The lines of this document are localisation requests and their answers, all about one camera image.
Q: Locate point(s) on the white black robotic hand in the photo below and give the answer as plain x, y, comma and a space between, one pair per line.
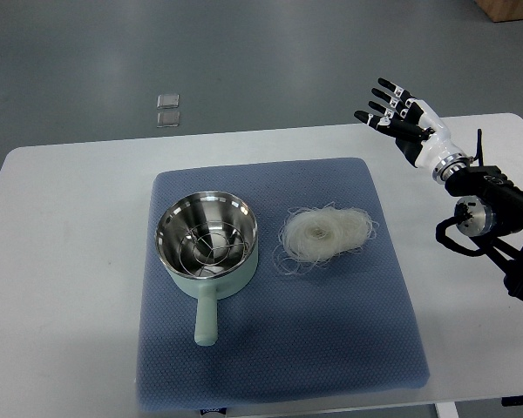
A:
419, 133

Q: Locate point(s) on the white vermicelli bundle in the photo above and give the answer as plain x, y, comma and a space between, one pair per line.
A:
311, 237

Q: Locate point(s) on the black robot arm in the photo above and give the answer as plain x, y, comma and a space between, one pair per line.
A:
488, 216

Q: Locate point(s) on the mint green steel pot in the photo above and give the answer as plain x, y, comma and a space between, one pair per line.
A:
208, 243

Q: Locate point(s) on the brown cardboard box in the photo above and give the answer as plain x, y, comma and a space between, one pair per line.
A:
500, 11

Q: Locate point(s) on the blue quilted mat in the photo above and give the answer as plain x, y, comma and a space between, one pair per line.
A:
343, 328

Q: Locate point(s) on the upper clear floor tile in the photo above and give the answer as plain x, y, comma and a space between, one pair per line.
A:
168, 101

